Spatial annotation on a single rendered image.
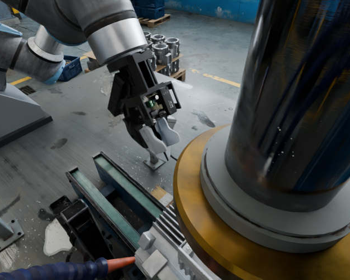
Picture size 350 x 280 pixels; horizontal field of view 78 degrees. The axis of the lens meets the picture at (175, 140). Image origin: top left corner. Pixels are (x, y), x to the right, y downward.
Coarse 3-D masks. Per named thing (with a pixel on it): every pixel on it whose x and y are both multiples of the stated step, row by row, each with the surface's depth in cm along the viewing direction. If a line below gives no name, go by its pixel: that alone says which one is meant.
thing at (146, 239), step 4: (144, 232) 41; (148, 232) 42; (144, 236) 40; (148, 236) 41; (152, 236) 41; (140, 240) 41; (144, 240) 40; (148, 240) 40; (152, 240) 40; (140, 244) 41; (144, 244) 40; (148, 244) 40; (144, 248) 40; (148, 248) 41
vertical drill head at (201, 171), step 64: (320, 0) 8; (256, 64) 12; (320, 64) 9; (256, 128) 13; (320, 128) 11; (192, 192) 19; (256, 192) 16; (320, 192) 14; (256, 256) 15; (320, 256) 15
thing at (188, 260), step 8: (184, 248) 34; (184, 256) 33; (192, 256) 35; (184, 264) 36; (192, 264) 33; (200, 264) 35; (184, 272) 37; (192, 272) 34; (200, 272) 32; (208, 272) 34
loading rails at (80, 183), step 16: (96, 160) 78; (112, 160) 76; (80, 176) 72; (112, 176) 72; (128, 176) 71; (80, 192) 69; (96, 192) 68; (112, 192) 77; (128, 192) 68; (144, 192) 67; (96, 208) 63; (112, 208) 64; (144, 208) 64; (160, 208) 64; (112, 224) 59; (128, 224) 60; (144, 224) 68; (128, 240) 56; (128, 256) 65; (128, 272) 60
